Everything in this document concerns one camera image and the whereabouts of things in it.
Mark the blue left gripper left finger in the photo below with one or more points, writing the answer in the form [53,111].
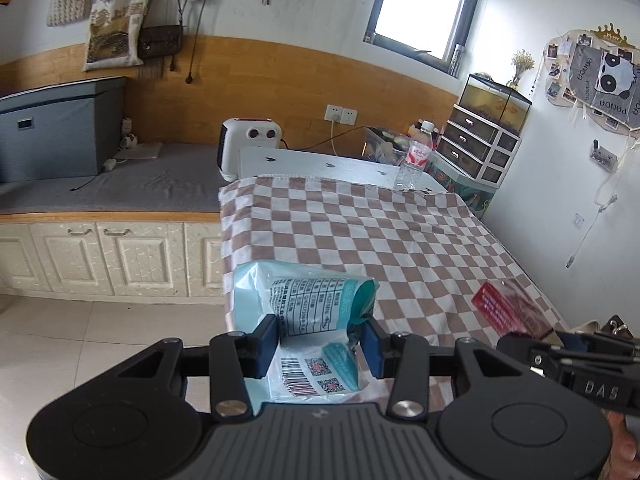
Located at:
[261,347]

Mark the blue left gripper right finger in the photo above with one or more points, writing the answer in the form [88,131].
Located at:
[378,349]

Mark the light blue snack pouch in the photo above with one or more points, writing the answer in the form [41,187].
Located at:
[319,313]

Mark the red gold snack bag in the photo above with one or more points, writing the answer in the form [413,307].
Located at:
[509,309]

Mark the dark brown shoulder bag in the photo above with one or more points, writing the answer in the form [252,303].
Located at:
[160,41]

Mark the checkered brown white tablecloth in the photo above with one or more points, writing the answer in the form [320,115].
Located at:
[427,251]

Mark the cream cabinet bench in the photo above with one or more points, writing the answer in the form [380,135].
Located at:
[146,231]

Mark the clear water bottle red label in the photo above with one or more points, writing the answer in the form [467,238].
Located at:
[416,157]

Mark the white drawer organizer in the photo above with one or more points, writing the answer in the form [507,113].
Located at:
[479,148]

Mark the glass fish tank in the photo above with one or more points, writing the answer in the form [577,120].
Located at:
[498,103]

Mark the grey fabric storage box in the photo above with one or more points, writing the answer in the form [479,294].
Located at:
[61,131]

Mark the dark framed window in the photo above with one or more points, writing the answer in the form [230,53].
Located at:
[432,32]

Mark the printed canvas tote bag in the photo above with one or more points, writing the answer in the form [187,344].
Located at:
[113,34]

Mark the white wall power socket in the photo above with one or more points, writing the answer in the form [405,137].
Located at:
[340,115]

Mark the panda photo wall board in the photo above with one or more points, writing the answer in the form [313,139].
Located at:
[595,72]

